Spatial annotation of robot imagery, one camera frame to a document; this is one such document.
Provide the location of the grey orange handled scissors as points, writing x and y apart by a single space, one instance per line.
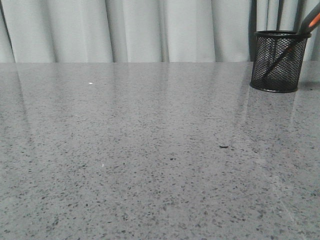
309 23

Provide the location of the black mesh pen bucket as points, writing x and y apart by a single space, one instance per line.
270 44

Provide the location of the pale grey curtain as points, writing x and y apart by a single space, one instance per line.
129 31

